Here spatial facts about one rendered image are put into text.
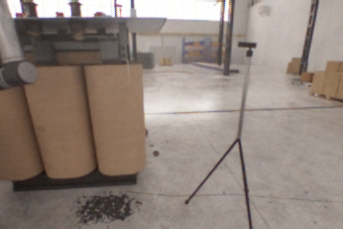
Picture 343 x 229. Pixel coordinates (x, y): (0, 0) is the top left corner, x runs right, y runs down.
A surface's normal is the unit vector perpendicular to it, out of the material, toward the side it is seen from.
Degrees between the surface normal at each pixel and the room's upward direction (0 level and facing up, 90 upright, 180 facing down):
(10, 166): 90
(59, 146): 90
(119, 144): 90
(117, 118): 90
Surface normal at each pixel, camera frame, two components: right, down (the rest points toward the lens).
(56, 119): 0.13, 0.32
